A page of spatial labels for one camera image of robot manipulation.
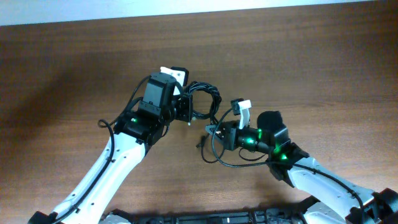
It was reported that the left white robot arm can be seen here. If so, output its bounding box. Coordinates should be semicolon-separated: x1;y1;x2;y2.
29;67;192;223

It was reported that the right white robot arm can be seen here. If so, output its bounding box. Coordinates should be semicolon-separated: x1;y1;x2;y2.
205;111;397;223

